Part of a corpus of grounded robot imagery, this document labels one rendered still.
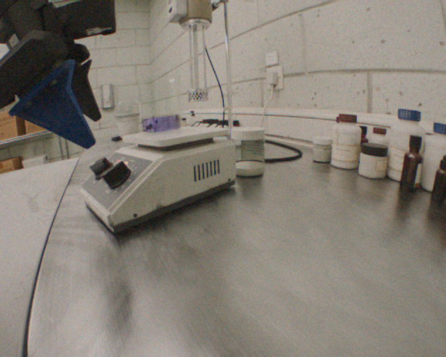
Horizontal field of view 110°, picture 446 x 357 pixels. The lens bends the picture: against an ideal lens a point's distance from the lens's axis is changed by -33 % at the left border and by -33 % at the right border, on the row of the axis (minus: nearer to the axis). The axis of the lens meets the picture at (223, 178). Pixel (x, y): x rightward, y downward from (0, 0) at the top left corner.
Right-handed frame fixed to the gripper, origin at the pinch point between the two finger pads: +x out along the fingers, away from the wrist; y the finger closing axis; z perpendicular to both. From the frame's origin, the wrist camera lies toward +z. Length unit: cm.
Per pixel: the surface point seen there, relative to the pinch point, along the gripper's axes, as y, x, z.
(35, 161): 191, 27, -115
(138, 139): 4.4, 8.6, 2.7
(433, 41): -7, 13, 64
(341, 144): 1.1, 28.1, 33.4
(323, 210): -11.0, 21.7, 16.7
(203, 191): -0.3, 17.8, 6.2
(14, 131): 193, -10, -113
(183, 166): -1.1, 12.5, 5.8
